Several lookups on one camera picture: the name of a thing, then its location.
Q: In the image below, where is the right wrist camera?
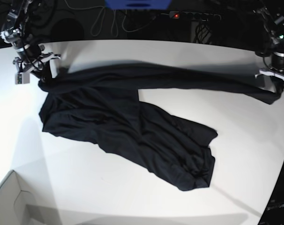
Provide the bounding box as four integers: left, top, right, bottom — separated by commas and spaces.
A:
15, 72, 30, 84

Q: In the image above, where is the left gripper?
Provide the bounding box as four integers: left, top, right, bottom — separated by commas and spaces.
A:
254, 67, 284, 81

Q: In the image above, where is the black t-shirt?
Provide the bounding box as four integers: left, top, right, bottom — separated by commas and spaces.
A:
38, 63, 284, 191

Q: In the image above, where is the white cardboard box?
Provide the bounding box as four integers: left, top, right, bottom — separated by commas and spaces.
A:
0, 171, 36, 225

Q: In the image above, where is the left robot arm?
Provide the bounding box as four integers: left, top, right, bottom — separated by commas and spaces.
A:
255, 0, 284, 81

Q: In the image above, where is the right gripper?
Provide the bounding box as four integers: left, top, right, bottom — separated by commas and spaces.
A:
13, 52, 61, 82

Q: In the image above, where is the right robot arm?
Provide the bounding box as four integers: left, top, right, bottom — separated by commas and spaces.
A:
0, 0, 60, 84

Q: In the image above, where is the blue plastic bin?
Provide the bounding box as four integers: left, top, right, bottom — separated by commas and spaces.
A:
105, 0, 171, 10

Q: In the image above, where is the black power strip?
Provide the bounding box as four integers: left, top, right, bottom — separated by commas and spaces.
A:
169, 11, 222, 22

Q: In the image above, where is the grey looped cable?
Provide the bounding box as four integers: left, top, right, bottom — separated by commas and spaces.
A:
90, 7, 157, 37

